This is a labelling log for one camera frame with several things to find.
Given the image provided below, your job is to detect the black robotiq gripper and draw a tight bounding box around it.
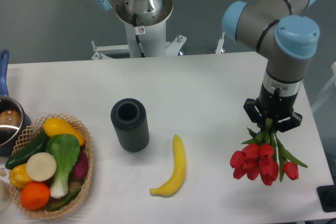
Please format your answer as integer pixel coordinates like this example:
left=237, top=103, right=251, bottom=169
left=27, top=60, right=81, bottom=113
left=243, top=84, right=302, bottom=132

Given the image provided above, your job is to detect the red tulip bouquet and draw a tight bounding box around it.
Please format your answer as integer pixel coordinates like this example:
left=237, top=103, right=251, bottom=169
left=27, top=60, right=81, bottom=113
left=229, top=119, right=308, bottom=186

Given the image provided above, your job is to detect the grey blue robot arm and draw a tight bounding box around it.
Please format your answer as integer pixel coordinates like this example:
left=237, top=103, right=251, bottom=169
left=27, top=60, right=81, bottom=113
left=95, top=0, right=320, bottom=132

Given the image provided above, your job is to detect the dark grey ribbed vase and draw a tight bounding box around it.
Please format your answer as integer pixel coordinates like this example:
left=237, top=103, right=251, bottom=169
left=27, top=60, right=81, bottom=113
left=110, top=98, right=150, bottom=153

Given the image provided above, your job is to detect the black device at table edge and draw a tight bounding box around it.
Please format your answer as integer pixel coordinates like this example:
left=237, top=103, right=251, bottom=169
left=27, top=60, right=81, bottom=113
left=317, top=185, right=336, bottom=212

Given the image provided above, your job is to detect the yellow banana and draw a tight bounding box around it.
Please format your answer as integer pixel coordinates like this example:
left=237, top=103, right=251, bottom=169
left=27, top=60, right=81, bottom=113
left=149, top=134, right=186, bottom=197

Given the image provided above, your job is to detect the purple sweet potato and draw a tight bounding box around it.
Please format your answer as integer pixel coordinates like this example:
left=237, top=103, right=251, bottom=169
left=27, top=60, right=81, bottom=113
left=72, top=149, right=89, bottom=179

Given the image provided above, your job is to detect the green chili pepper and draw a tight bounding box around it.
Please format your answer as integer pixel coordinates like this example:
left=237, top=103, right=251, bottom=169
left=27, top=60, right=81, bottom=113
left=48, top=187, right=81, bottom=211

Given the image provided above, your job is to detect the green bok choy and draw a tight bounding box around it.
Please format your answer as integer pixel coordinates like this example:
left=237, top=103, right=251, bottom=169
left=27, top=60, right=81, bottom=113
left=46, top=134, right=80, bottom=198

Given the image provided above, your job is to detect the yellow squash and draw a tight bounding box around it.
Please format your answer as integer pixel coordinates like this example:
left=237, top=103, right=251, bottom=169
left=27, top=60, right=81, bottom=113
left=43, top=118, right=85, bottom=146

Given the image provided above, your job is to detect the dark green cucumber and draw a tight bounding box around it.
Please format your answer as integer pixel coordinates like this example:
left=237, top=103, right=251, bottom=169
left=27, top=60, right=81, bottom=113
left=5, top=130, right=49, bottom=170

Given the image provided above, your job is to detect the white round radish slice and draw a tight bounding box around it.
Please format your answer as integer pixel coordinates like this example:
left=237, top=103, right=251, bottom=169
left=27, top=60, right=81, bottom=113
left=26, top=152, right=57, bottom=182

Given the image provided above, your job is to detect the woven wicker basket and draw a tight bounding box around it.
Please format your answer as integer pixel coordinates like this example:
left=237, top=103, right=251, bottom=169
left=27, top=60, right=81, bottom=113
left=9, top=114, right=93, bottom=220

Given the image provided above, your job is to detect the orange fruit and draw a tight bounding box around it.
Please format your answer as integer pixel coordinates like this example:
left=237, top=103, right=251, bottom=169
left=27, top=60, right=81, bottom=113
left=20, top=182, right=50, bottom=210

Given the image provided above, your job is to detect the yellow bell pepper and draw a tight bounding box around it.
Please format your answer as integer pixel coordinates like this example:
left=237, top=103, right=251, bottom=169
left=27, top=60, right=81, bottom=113
left=9, top=164, right=33, bottom=188

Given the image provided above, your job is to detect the white garlic piece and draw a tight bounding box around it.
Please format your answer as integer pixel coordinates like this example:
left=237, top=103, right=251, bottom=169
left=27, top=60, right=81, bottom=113
left=0, top=168, right=7, bottom=177

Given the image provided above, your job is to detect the white plate at left edge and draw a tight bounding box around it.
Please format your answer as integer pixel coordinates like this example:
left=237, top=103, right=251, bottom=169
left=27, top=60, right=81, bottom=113
left=0, top=180, right=12, bottom=211

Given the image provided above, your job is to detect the white frame at right edge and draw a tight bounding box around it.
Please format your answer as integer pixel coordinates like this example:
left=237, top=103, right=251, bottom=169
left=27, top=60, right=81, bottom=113
left=311, top=62, right=335, bottom=114

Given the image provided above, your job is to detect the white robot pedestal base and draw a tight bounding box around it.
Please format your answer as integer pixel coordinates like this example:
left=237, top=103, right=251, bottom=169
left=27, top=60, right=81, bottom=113
left=91, top=0, right=187, bottom=61

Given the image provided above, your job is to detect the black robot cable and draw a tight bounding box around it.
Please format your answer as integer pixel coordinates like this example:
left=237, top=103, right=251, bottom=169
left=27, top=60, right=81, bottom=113
left=132, top=13, right=146, bottom=58

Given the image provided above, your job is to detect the blue handled steel pot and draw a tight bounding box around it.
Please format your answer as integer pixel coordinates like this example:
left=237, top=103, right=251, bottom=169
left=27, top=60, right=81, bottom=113
left=1, top=50, right=31, bottom=156

